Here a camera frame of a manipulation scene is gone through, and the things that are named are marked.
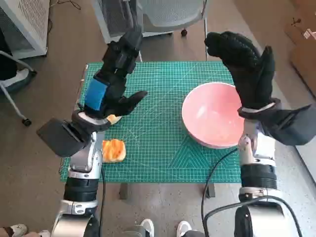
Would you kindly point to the labelled cardboard box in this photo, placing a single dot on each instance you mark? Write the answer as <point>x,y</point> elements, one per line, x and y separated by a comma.
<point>301,19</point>

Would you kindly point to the white shoe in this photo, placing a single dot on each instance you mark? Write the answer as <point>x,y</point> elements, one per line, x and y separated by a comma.
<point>183,228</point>
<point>147,227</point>

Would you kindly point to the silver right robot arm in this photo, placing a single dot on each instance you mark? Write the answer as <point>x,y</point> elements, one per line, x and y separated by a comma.
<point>256,172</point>

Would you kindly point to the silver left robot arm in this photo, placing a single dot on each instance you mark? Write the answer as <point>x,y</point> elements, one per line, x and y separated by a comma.
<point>81,160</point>

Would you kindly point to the white framed office chair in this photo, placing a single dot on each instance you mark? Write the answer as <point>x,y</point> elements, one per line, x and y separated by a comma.
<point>10,79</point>

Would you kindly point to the rectangular orange toy bread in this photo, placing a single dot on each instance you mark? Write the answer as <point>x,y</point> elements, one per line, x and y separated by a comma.
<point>113,150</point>

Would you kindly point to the green cutting mat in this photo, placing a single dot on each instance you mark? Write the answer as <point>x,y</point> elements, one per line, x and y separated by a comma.
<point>158,118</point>

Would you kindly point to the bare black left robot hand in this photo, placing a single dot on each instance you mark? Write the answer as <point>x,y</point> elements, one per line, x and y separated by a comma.
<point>95,95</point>

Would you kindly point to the white perforated metal cabinet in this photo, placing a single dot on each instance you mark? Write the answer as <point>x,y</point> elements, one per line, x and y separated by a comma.
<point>27,22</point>

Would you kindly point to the pink bowl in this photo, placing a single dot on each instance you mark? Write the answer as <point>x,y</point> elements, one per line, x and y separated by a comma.
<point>212,113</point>

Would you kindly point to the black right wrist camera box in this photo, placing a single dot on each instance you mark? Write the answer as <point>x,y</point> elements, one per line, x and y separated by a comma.
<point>291,126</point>

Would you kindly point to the round pale toy bread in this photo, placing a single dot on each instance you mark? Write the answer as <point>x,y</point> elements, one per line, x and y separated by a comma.
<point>114,119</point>

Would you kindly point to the grey mesh chair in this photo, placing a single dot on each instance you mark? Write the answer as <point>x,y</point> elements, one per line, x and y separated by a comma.
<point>172,12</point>

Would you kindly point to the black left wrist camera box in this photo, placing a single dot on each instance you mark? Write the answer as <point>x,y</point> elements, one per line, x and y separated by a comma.
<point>61,138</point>

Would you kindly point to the grey perforated metal cabinet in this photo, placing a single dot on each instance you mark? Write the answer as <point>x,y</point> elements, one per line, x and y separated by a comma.
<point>116,17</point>

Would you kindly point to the grey table leg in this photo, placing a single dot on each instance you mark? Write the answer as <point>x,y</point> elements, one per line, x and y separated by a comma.
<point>211,190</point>

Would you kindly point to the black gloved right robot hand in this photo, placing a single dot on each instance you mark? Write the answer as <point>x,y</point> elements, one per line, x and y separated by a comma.
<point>249,74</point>

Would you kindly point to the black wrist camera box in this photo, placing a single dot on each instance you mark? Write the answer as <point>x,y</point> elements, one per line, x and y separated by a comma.
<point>291,126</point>
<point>61,138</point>

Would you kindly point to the plain cardboard box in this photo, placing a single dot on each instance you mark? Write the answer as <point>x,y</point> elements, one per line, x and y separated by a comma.
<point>304,66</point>

